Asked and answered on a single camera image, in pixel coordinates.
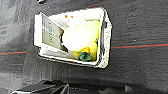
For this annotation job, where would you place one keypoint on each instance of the small green toy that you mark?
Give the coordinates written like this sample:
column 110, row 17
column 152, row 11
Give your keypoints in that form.
column 83, row 57

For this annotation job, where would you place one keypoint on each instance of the round white plush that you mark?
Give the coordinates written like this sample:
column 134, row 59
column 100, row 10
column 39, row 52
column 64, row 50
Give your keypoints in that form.
column 78, row 35

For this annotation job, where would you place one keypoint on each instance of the white box with grey print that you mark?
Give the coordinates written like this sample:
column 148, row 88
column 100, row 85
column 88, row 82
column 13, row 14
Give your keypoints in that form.
column 50, row 31

